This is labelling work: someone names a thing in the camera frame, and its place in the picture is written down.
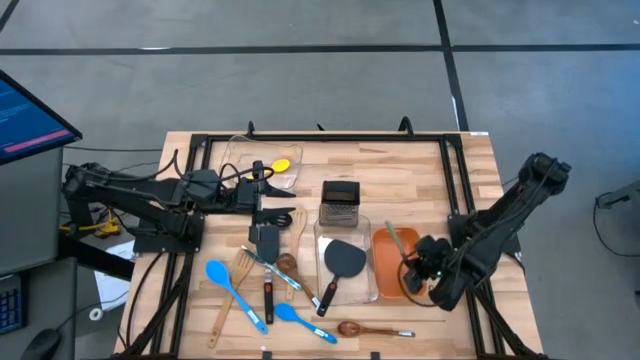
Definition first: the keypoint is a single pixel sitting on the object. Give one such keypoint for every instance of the computer monitor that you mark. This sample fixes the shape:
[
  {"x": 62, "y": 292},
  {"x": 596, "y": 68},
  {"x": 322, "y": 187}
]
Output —
[{"x": 25, "y": 125}]

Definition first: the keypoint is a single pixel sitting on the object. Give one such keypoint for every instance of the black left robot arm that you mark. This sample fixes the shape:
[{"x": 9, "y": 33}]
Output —
[{"x": 150, "y": 192}]

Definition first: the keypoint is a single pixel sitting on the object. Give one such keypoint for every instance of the small blue silicone spoon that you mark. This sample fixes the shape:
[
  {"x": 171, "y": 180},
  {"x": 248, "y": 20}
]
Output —
[{"x": 286, "y": 312}]

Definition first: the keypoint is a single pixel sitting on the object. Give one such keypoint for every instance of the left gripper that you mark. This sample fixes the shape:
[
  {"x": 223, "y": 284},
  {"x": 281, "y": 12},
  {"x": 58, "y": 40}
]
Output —
[{"x": 242, "y": 197}]

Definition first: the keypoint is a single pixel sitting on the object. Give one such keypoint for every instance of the orange plastic bin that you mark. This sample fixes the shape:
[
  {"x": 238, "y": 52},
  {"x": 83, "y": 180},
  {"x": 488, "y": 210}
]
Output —
[{"x": 387, "y": 270}]

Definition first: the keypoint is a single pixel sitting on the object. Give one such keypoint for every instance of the white paper sheet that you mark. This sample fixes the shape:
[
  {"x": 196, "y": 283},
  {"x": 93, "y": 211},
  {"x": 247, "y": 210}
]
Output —
[{"x": 112, "y": 295}]

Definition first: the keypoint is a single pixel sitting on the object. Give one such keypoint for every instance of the round black turner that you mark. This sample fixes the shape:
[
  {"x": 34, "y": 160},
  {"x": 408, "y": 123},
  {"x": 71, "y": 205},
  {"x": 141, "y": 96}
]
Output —
[{"x": 345, "y": 259}]

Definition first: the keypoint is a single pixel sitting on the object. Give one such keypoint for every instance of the metal tongs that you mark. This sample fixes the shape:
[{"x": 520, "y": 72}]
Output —
[{"x": 395, "y": 240}]

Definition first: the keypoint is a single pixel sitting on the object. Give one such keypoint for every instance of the black aluminium table frame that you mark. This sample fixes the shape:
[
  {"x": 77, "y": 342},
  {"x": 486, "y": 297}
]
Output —
[{"x": 350, "y": 137}]

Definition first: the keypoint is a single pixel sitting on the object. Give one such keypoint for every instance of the yellow silicone spatula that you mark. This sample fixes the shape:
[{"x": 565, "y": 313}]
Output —
[{"x": 281, "y": 165}]

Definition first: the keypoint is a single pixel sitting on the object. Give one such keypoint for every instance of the wooden slotted spatula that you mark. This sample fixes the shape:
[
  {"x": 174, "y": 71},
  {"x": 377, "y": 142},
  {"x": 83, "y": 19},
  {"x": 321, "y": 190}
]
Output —
[
  {"x": 299, "y": 220},
  {"x": 220, "y": 325}
]

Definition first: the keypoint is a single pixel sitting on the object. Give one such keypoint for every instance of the square black turner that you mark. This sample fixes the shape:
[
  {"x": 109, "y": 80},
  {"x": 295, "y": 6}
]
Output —
[{"x": 270, "y": 250}]

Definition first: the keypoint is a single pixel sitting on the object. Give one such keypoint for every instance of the white tape roll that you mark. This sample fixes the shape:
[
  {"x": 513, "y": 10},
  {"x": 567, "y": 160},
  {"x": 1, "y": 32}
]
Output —
[{"x": 91, "y": 314}]

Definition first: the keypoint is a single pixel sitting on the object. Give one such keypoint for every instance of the black slotted spoon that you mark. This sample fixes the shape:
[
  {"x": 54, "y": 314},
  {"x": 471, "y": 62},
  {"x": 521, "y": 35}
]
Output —
[{"x": 282, "y": 220}]

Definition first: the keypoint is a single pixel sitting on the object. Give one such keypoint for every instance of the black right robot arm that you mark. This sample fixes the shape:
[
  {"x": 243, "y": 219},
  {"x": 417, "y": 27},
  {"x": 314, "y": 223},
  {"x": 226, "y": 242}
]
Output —
[{"x": 500, "y": 235}]

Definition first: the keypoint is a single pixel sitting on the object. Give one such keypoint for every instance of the black computer mouse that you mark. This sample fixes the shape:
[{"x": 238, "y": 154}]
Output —
[{"x": 42, "y": 345}]

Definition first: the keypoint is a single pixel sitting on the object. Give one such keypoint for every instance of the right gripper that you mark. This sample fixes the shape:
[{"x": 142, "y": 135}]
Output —
[{"x": 434, "y": 257}]

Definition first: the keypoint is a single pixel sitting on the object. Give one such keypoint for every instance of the grey desk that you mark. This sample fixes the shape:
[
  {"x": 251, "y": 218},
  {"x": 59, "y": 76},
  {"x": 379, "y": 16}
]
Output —
[{"x": 30, "y": 210}]

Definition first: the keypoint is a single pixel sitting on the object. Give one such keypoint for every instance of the black floor beam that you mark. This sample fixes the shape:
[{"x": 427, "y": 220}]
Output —
[{"x": 100, "y": 262}]

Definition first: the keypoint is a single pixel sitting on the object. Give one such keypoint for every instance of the grey metal stand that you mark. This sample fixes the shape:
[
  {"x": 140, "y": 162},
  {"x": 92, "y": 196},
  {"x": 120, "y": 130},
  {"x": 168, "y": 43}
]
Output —
[{"x": 625, "y": 192}]

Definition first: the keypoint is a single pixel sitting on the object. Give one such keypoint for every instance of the black keyboard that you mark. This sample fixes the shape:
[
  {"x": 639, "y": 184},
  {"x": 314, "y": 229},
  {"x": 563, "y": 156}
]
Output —
[{"x": 12, "y": 305}]

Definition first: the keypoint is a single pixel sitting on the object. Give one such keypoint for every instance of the white label sticker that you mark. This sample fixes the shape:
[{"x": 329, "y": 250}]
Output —
[{"x": 478, "y": 133}]

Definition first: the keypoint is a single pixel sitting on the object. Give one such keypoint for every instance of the large blue silicone spoon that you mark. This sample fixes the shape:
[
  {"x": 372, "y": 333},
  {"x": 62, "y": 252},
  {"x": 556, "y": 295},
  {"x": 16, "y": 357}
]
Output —
[{"x": 218, "y": 272}]

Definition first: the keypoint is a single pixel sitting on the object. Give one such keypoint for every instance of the clear plastic bin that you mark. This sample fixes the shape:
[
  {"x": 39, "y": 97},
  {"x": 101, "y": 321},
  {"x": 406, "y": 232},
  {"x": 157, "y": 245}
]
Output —
[
  {"x": 350, "y": 295},
  {"x": 240, "y": 150}
]

